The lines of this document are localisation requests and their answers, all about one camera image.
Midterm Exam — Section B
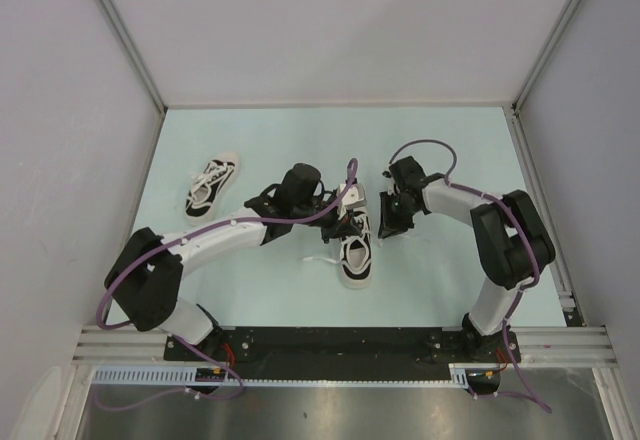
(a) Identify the aluminium corner post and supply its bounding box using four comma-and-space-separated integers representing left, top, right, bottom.
511, 0, 584, 114
95, 0, 167, 117

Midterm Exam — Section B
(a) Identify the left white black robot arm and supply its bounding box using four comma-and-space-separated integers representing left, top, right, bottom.
96, 159, 360, 360

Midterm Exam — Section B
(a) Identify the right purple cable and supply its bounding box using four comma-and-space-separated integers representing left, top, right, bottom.
387, 138, 554, 415

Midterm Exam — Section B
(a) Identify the left aluminium corner post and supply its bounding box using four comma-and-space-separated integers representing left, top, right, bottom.
95, 0, 167, 117

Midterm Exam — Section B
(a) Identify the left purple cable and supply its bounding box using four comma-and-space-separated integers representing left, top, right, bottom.
92, 158, 361, 411

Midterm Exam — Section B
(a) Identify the purple cable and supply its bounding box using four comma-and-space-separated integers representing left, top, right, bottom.
92, 158, 361, 411
387, 138, 554, 415

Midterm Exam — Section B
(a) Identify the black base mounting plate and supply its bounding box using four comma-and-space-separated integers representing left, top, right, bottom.
197, 326, 521, 379

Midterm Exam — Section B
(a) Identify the right aluminium corner post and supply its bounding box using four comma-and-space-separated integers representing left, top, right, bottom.
511, 0, 584, 114

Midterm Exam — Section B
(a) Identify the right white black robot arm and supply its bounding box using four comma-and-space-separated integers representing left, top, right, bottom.
378, 156, 556, 363

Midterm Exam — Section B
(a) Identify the aluminium front frame rail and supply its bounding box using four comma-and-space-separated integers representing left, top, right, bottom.
72, 326, 618, 368

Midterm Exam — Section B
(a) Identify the grey slotted cable duct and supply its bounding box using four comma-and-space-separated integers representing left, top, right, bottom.
92, 365, 501, 391

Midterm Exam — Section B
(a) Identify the black white sneaker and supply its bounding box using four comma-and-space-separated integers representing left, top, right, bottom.
185, 152, 240, 226
304, 207, 373, 290

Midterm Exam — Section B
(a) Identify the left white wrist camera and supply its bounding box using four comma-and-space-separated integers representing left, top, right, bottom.
338, 183, 367, 210

